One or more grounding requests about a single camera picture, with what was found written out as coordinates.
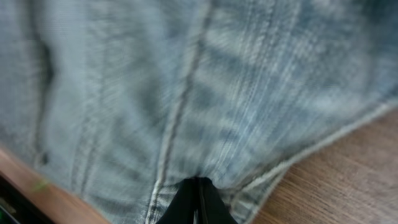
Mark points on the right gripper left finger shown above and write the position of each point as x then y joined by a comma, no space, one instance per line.
183,206

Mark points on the light blue denim shorts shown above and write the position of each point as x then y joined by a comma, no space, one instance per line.
118,101

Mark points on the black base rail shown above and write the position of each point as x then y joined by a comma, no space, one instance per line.
16,209

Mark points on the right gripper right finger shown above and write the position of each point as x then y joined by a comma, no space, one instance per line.
211,208

